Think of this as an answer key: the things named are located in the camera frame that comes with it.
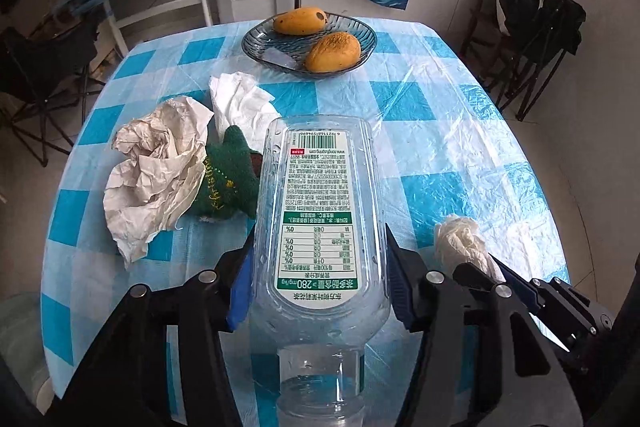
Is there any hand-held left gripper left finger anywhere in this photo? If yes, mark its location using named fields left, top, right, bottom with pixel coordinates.
left=47, top=229, right=257, bottom=427

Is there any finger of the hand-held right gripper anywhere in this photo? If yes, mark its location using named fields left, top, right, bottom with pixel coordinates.
left=451, top=261, right=501, bottom=290
left=494, top=253, right=617, bottom=353

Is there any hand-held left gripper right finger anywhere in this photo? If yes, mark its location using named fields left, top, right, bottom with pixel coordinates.
left=384, top=223, right=584, bottom=427

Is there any white tissue wad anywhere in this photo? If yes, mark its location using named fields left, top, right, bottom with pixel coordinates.
left=433, top=215, right=507, bottom=284

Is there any clear plastic bottle green label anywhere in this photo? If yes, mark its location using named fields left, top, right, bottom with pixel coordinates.
left=248, top=114, right=392, bottom=427

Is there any green plush toy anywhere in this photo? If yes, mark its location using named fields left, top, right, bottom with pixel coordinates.
left=192, top=125, right=263, bottom=223

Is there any blue checked plastic tablecloth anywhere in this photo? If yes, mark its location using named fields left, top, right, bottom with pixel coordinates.
left=40, top=18, right=573, bottom=427

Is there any crumpled beige paper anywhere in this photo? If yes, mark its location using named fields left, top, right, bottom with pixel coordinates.
left=102, top=96, right=216, bottom=264

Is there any white tissue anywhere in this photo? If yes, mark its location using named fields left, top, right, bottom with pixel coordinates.
left=209, top=72, right=283, bottom=152

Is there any pale green cushion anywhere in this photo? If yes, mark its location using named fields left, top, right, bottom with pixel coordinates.
left=0, top=292, right=56, bottom=427

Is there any brown-speckled yellow mango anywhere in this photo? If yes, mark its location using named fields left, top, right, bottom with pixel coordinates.
left=304, top=32, right=362, bottom=72

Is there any dark glass dish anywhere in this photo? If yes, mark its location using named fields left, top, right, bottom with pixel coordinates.
left=241, top=11, right=378, bottom=79

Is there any black clothing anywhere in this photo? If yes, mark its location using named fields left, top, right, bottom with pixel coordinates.
left=497, top=0, right=587, bottom=68

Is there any black folding chair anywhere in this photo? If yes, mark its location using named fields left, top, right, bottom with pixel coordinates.
left=0, top=14, right=108, bottom=168

